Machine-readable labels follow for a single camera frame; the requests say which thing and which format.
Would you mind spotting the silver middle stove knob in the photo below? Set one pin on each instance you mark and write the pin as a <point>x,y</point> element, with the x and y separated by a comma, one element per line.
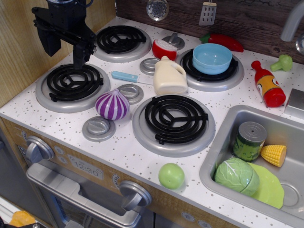
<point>132,92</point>

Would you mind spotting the green toy can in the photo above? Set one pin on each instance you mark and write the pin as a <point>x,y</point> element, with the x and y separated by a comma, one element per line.
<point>249,141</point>

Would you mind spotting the hanging silver toy strainer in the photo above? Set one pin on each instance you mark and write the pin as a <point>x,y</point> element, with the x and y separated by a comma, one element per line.
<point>157,9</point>

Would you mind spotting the silver toy faucet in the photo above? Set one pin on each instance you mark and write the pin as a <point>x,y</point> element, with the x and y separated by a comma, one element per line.
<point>291,25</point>

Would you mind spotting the blue handled toy knife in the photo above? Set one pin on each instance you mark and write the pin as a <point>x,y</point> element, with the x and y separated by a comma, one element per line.
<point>132,78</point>

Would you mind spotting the silver faucet base block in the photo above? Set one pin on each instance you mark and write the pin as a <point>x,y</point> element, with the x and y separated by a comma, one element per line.
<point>295,104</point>

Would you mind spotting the red toy chili pepper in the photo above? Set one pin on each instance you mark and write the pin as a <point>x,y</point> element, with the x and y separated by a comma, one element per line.
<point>224,40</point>

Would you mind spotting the front left stove burner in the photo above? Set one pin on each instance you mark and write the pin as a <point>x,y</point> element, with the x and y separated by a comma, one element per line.
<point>68,90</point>

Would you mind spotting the silver front stove knob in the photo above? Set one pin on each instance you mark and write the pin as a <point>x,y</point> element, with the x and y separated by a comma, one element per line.
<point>98,129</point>

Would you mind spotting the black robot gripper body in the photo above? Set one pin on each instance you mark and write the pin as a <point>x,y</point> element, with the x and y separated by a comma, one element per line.
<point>68,18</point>

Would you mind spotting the back right stove burner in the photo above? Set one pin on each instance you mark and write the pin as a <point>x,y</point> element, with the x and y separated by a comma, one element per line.
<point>211,83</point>

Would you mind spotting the silver back stove knob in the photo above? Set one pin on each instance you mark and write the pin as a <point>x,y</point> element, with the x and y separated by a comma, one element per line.
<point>175,40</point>

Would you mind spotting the lime green plastic plate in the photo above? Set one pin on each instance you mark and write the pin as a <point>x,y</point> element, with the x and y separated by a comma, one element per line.
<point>270,190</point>

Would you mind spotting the silver upper stove knob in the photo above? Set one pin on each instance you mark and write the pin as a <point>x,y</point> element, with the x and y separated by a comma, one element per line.
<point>147,66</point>

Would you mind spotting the green toy cabbage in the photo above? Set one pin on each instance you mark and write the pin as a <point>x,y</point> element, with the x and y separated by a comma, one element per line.
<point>238,175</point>

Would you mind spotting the left silver oven dial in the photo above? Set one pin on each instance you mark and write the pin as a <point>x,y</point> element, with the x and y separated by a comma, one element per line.
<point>38,150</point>

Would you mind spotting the right silver oven dial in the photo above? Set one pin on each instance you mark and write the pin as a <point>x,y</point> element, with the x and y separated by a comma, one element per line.
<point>134,195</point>

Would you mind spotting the silver stove knob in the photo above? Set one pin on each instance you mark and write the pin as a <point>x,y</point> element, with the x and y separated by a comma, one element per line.
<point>175,40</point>
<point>98,129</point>
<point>132,92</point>
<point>147,66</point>

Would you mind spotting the cream toy detergent jug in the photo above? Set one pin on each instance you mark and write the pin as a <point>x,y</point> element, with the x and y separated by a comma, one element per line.
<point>169,77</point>

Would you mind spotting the purple striped toy onion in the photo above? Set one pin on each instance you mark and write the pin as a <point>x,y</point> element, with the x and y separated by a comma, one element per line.
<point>112,105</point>

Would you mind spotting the silver oven dial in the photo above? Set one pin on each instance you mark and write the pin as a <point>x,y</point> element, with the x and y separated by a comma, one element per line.
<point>134,195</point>
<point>38,150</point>

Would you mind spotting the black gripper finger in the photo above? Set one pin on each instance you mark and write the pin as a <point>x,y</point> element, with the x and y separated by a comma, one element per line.
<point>50,41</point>
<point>81,54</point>

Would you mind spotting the yellow object bottom left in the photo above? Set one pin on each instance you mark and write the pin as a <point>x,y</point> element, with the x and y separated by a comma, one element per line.
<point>21,218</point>

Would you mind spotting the red toy ketchup bottle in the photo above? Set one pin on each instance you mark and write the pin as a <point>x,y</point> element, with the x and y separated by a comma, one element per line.
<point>268,86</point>

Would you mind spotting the silver toy sink basin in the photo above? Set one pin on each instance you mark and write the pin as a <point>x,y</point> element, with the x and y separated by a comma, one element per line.
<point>280,131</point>

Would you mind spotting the light blue plastic bowl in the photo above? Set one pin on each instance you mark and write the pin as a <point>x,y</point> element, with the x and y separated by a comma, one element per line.
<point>211,59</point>

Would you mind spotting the yellow toy corn cob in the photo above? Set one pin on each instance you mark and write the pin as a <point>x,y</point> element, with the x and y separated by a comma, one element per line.
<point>274,154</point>

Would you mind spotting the green toy broccoli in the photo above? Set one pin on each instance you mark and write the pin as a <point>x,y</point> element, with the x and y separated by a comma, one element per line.
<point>285,63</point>

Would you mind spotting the hanging silver toy spatula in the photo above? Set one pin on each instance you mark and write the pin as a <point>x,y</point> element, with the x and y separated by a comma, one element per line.
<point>208,13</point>

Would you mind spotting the silver oven door handle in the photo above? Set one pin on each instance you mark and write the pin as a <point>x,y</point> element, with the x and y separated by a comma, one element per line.
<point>74,209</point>

